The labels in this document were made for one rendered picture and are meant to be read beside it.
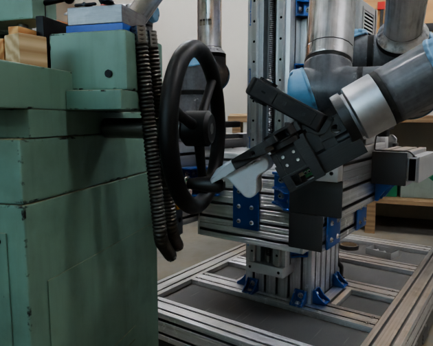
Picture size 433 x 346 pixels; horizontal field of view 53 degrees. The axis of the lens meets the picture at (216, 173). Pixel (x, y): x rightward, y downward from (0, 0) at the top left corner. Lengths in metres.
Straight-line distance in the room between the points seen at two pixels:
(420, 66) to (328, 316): 1.00
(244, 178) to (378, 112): 0.19
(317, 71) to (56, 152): 0.41
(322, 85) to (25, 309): 0.53
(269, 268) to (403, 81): 0.96
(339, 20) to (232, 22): 3.48
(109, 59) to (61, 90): 0.09
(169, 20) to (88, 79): 3.75
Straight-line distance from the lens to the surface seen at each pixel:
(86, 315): 0.81
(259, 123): 1.38
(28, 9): 0.87
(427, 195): 3.51
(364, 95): 0.57
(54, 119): 0.69
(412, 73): 0.57
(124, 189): 0.88
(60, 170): 0.70
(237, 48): 4.14
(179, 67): 0.64
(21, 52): 0.68
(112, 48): 0.70
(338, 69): 0.69
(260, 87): 0.59
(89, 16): 0.74
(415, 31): 1.11
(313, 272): 1.48
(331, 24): 0.73
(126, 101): 0.68
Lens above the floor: 0.83
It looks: 7 degrees down
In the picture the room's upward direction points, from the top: straight up
